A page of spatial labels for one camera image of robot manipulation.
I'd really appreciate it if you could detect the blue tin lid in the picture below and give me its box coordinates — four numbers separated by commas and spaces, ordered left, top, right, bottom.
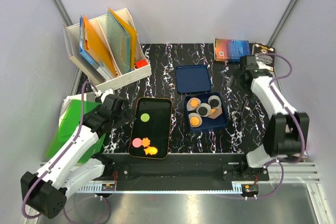
175, 65, 212, 94

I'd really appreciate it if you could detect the orange leaf cookie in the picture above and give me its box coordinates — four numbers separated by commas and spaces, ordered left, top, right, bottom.
190, 98, 200, 108

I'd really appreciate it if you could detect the orange dotted round cookie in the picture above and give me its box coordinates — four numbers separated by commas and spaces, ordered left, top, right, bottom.
190, 116, 201, 127

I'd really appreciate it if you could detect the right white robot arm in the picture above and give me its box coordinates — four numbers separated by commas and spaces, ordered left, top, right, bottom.
229, 55, 310, 180

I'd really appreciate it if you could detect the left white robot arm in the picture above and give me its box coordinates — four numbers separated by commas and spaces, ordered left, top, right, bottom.
20, 94, 136, 219

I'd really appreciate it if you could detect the green round cookie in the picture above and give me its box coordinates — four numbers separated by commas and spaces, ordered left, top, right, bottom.
140, 113, 150, 122

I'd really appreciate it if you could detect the black paperback book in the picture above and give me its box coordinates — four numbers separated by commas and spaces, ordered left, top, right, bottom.
251, 42, 275, 72

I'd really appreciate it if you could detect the pink round cookie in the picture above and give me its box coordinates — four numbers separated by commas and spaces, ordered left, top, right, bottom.
132, 138, 142, 148

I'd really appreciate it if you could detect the orange flower cookie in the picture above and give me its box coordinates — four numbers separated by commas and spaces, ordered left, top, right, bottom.
141, 137, 151, 147

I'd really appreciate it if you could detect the black gold-rimmed tray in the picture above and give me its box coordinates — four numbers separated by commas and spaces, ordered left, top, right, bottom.
128, 97, 173, 159

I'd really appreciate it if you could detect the blue orange book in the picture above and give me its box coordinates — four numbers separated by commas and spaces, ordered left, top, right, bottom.
214, 38, 250, 62

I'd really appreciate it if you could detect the white paper cookie cup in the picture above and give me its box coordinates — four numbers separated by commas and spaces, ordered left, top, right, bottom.
196, 103, 212, 117

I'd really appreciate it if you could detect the blue tin box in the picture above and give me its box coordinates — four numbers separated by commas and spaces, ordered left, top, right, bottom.
184, 92, 228, 134

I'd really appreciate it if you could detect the orange fish cookie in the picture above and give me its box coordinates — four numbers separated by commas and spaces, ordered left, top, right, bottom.
144, 146, 158, 155

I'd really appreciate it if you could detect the red small box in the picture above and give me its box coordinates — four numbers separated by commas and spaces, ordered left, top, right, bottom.
135, 59, 148, 69

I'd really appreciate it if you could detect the green clip file folder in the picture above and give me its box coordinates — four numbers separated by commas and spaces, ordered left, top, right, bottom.
45, 100, 106, 164

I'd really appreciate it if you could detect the white file organizer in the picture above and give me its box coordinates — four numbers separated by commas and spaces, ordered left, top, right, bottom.
63, 13, 152, 91

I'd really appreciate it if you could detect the teal speckled folder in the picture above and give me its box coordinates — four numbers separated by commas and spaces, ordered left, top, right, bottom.
107, 8, 131, 74

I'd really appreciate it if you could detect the blue binder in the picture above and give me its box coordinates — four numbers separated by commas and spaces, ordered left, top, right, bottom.
79, 15, 102, 67

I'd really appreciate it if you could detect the yellow orange folder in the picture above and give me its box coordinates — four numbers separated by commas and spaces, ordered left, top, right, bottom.
110, 8, 138, 72

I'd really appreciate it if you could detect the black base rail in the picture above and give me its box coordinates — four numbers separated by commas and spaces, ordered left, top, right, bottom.
107, 153, 269, 194

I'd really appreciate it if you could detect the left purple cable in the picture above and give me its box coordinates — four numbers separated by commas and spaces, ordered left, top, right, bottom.
20, 81, 112, 223

